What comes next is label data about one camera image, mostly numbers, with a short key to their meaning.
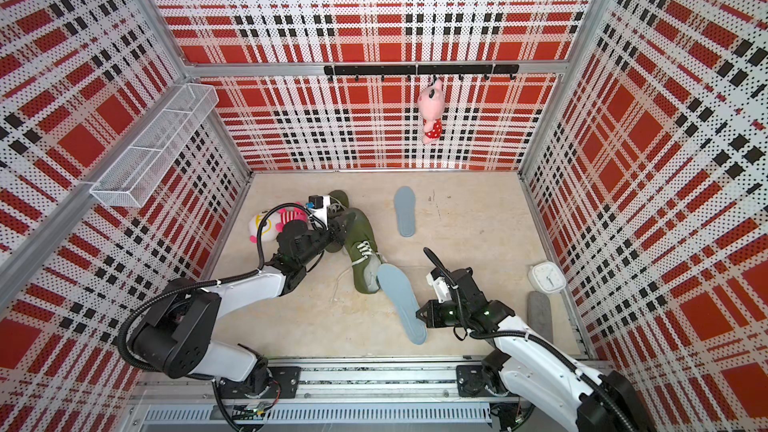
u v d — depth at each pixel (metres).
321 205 0.75
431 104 0.91
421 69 0.88
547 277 0.88
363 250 0.82
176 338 0.44
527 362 0.51
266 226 0.96
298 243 0.68
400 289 0.84
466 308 0.63
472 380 0.73
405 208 1.12
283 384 0.73
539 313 0.82
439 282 0.77
